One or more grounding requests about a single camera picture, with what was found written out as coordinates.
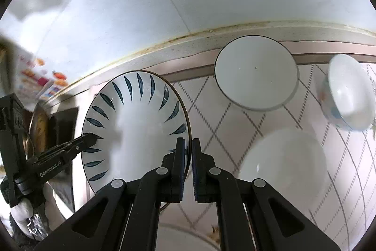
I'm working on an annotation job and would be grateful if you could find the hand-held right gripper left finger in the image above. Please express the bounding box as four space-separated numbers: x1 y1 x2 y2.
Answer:
34 138 187 251

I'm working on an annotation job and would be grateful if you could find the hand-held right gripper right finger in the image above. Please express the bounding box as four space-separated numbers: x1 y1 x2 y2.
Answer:
190 138 342 251

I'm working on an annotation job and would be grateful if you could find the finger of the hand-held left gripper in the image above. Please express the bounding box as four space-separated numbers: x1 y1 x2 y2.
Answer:
29 133 102 179

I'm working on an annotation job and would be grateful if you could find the blue leaf pattern plate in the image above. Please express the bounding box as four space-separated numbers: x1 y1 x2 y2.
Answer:
81 71 188 202

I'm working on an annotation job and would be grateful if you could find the person's left hand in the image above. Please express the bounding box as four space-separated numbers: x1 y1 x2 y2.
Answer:
10 182 64 240

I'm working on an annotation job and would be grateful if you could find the round metal lid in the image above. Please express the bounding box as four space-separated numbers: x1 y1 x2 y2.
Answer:
29 100 50 159

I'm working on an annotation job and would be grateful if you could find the diamond pattern tablecloth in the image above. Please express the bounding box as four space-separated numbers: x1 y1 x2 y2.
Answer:
70 22 376 251

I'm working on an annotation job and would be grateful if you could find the colourful printed package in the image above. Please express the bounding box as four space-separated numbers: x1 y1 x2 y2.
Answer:
13 44 69 102

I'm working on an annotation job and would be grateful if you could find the plain white plate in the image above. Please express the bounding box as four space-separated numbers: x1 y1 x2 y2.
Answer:
237 127 329 212

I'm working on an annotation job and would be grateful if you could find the white bowl with dark rim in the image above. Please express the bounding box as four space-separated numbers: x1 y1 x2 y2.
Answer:
214 35 300 112

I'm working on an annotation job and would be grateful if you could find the white bowl with colourful print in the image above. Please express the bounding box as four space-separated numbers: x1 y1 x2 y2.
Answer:
315 54 376 132

